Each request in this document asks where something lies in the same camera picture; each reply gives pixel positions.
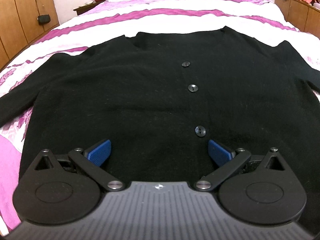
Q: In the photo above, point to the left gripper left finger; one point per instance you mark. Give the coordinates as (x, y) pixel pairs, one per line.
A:
(61, 188)

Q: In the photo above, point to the black knit cardigan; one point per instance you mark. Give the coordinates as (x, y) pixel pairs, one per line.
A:
(160, 98)

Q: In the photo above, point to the small black pouch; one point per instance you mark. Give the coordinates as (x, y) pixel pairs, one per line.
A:
(43, 19)

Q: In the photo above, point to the wooden wardrobe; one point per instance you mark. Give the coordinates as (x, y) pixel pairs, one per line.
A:
(19, 26)

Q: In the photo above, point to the dark wooden nightstand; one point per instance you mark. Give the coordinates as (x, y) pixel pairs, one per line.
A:
(85, 8)

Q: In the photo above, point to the wooden side cabinet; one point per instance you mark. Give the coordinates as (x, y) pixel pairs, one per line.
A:
(301, 15)

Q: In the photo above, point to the pink floral bed cover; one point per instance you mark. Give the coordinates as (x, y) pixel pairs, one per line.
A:
(115, 18)

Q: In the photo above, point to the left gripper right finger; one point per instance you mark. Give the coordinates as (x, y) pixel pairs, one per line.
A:
(258, 189)

